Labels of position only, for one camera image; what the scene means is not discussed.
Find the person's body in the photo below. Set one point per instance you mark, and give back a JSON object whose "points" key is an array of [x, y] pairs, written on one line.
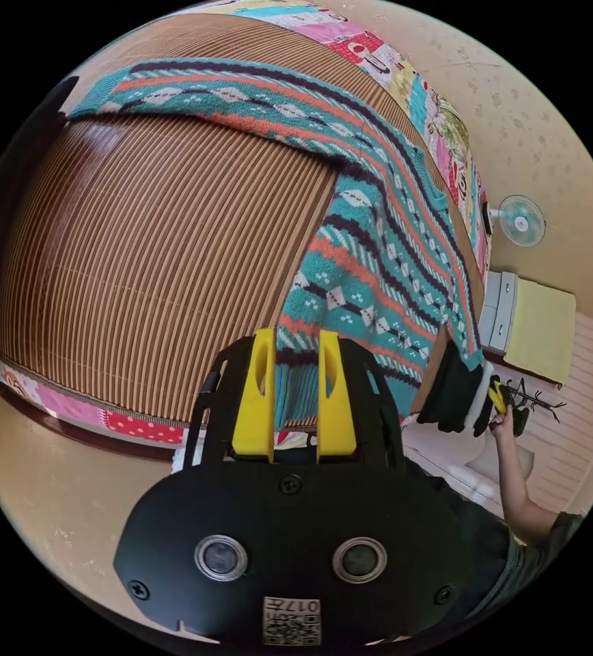
{"points": [[501, 564]]}

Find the bed with woven mat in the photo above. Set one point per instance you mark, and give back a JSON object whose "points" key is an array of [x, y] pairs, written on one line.
{"points": [[163, 246]]}

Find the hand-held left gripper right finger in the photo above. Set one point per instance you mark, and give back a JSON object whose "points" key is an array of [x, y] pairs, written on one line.
{"points": [[338, 415]]}

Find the green floral sweater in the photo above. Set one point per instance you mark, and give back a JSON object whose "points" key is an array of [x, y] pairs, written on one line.
{"points": [[373, 266]]}

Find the person's right forearm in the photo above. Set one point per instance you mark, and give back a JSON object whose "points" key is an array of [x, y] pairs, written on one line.
{"points": [[519, 487]]}

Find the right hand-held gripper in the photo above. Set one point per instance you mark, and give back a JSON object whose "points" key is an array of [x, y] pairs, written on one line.
{"points": [[519, 417]]}

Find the person's right hand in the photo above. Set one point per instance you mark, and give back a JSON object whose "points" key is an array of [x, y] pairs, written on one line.
{"points": [[502, 428]]}

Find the pile of clothes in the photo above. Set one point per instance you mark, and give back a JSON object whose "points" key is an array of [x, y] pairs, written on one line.
{"points": [[450, 389]]}

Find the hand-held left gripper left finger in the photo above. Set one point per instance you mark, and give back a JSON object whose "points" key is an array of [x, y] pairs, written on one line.
{"points": [[251, 410]]}

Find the white wall fan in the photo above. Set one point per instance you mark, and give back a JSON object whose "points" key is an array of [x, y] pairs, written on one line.
{"points": [[522, 221]]}

